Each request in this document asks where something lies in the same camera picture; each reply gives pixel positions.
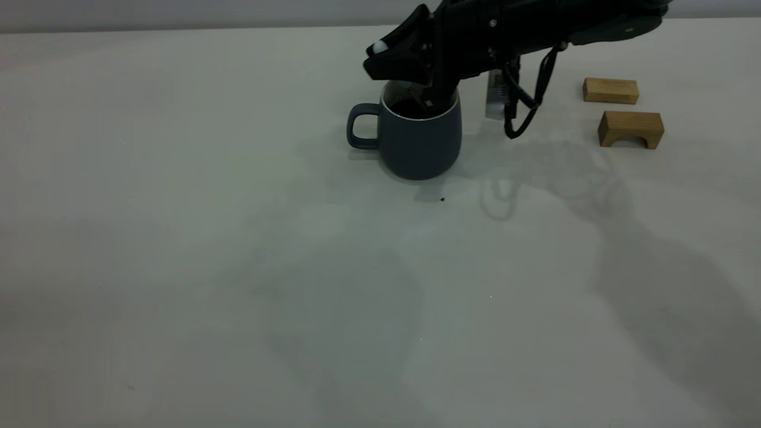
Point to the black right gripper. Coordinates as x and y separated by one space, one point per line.
493 32

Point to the dark grey ceramic mug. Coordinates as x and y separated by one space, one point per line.
422 148

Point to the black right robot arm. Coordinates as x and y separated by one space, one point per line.
618 24

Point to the rectangular wooden block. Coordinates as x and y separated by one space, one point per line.
610 91

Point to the arched wooden block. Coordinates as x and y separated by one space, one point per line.
630 122

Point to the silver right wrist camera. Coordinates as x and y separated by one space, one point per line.
494 98

